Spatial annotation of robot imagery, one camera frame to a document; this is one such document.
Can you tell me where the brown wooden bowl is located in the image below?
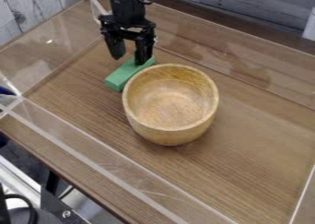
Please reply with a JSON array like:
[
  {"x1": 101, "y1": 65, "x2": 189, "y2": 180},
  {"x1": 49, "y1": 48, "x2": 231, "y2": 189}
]
[{"x1": 121, "y1": 64, "x2": 219, "y2": 146}]

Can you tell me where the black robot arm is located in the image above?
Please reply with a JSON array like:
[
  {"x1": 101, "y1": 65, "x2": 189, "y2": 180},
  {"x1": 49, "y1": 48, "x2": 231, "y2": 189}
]
[{"x1": 99, "y1": 0, "x2": 156, "y2": 65}]

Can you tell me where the black cable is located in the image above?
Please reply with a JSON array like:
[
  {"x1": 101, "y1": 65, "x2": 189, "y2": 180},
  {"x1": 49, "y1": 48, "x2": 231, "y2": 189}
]
[{"x1": 0, "y1": 193, "x2": 40, "y2": 224}]

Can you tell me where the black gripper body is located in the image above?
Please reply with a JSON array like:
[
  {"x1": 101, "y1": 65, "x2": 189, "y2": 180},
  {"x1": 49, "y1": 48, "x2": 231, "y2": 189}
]
[{"x1": 99, "y1": 0, "x2": 156, "y2": 39}]

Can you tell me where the clear acrylic corner bracket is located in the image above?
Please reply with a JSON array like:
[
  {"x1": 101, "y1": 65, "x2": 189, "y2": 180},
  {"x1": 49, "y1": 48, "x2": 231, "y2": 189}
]
[{"x1": 89, "y1": 0, "x2": 112, "y2": 24}]

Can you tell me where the blue object at edge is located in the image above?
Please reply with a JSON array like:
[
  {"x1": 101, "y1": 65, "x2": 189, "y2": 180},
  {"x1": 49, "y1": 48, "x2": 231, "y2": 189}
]
[{"x1": 0, "y1": 86, "x2": 16, "y2": 96}]

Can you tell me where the clear acrylic tray wall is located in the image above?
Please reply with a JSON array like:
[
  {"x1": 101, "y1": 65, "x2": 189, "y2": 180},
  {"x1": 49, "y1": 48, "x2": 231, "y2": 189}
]
[{"x1": 0, "y1": 0, "x2": 315, "y2": 224}]

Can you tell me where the green rectangular block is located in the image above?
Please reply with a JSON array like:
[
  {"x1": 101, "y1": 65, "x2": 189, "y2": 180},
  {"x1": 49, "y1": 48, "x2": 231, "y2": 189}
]
[{"x1": 103, "y1": 56, "x2": 156, "y2": 91}]

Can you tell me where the black metal table leg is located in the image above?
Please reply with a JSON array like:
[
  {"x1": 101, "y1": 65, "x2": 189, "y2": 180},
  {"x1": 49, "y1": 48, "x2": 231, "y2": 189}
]
[{"x1": 45, "y1": 171, "x2": 60, "y2": 195}]

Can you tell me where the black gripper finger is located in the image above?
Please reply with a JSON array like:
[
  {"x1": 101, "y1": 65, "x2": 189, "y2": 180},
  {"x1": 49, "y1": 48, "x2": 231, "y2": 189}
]
[
  {"x1": 133, "y1": 35, "x2": 153, "y2": 65},
  {"x1": 103, "y1": 31, "x2": 125, "y2": 60}
]

